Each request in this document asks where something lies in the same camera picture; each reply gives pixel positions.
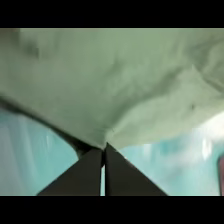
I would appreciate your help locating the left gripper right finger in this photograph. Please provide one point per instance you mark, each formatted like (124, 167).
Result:
(126, 178)

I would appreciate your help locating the pale green shirt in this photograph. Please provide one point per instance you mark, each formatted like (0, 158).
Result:
(110, 83)

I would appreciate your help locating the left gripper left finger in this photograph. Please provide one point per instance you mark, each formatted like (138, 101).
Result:
(84, 178)

